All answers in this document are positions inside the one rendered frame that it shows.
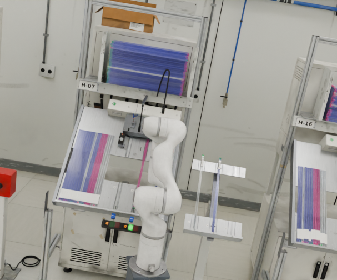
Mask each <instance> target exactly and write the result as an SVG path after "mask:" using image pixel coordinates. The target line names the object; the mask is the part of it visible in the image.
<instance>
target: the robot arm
mask: <svg viewBox="0 0 337 280"><path fill-rule="evenodd" d="M142 131H143V133H144V134H145V135H146V136H147V137H148V138H149V139H151V140H152V146H151V152H150V160H149V169H148V182H149V183H151V184H154V185H156V186H158V187H151V186H140V187H138V188H137V189H136V190H135V191H134V193H133V205H134V208H135V209H136V211H137V212H138V214H139V215H140V217H141V220H142V229H141V233H140V240H139V247H138V254H137V255H135V256H133V257H132V258H131V259H130V260H129V267H130V269H131V270H132V271H133V272H134V273H136V274H138V275H140V276H143V277H159V276H161V275H163V274H164V273H165V272H166V269H167V265H166V263H165V262H164V261H163V260H162V259H161V257H162V251H163V246H164V240H165V233H166V229H167V225H166V222H165V221H164V220H162V219H161V218H159V215H160V214H163V215H170V214H175V213H177V212H179V211H180V209H181V207H182V196H181V194H180V191H179V188H178V186H177V184H176V182H175V180H174V177H173V173H172V159H173V150H174V148H175V147H176V146H177V145H178V144H179V143H180V142H181V141H182V140H183V139H184V137H185V135H186V133H187V128H186V126H185V124H184V123H183V122H182V121H180V120H177V119H171V118H163V117H156V116H149V117H146V118H144V119H143V121H142Z"/></svg>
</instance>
